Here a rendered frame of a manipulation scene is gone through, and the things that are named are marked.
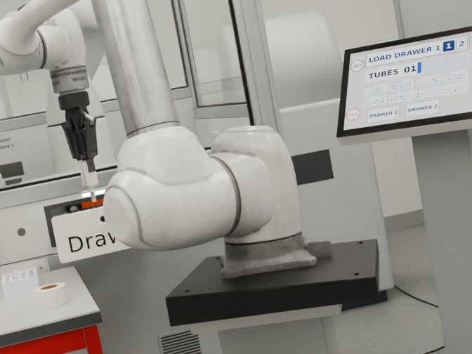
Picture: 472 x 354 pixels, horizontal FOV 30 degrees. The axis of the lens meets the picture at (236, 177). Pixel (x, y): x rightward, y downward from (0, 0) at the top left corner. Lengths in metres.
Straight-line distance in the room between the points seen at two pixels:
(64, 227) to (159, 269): 0.44
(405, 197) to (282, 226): 4.38
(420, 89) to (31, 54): 1.05
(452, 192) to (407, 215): 3.51
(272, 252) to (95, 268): 0.86
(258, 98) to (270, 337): 0.99
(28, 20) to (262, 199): 0.72
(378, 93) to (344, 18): 3.39
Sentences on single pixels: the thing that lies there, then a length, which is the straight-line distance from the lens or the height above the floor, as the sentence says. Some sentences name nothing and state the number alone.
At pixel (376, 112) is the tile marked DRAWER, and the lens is 2.47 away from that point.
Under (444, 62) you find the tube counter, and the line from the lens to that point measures 2.51.
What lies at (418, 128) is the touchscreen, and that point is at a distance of 2.42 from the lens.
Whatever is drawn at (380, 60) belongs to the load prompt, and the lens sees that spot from 2.58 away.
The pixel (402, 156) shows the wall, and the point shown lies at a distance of 5.99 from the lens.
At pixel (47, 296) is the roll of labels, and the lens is 1.93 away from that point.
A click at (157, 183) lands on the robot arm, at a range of 1.52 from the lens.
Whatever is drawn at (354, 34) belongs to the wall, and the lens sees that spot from 5.89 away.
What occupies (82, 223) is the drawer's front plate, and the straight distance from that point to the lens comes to 2.11.
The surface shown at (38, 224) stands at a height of 0.89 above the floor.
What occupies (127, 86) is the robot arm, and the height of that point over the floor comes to 1.19.
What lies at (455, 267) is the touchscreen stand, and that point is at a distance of 2.58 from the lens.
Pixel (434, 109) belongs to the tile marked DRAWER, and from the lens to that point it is 2.42.
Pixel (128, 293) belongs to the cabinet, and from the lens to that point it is 2.45.
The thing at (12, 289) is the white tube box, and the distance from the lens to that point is 2.15.
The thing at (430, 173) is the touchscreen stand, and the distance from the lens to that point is 2.53.
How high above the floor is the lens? 1.16
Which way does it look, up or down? 6 degrees down
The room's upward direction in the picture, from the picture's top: 10 degrees counter-clockwise
